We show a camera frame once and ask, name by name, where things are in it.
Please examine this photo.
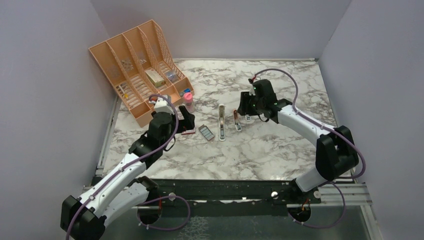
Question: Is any peach plastic desk organizer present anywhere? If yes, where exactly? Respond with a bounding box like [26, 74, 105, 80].
[88, 19, 194, 127]

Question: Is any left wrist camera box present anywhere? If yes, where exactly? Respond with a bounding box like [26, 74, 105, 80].
[149, 96, 174, 114]

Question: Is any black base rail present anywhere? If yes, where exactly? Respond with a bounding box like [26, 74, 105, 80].
[91, 177, 322, 216]

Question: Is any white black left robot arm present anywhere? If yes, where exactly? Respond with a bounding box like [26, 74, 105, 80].
[60, 105, 195, 240]

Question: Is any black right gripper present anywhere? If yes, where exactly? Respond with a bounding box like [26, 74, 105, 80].
[236, 91, 265, 117]

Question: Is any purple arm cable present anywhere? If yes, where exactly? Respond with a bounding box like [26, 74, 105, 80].
[250, 68, 367, 229]
[65, 94, 192, 240]

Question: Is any staple box tray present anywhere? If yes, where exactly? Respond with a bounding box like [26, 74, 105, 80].
[198, 124, 215, 141]

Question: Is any pink cap glue bottle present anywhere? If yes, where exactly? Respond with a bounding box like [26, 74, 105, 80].
[183, 92, 195, 113]

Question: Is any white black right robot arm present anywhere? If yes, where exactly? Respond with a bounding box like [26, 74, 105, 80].
[237, 79, 360, 204]

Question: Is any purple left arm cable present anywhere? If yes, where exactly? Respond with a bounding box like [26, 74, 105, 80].
[65, 94, 192, 240]

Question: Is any red staple box sleeve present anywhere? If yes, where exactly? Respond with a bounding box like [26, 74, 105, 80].
[181, 129, 196, 135]

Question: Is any clear bag of clips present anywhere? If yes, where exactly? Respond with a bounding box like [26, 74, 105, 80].
[165, 70, 179, 83]

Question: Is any yellow green box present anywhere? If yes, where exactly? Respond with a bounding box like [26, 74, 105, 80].
[145, 68, 165, 88]

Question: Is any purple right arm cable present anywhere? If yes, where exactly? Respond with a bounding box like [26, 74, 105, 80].
[250, 68, 367, 229]

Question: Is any long white stapler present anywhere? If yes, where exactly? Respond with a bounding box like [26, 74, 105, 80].
[218, 104, 226, 142]

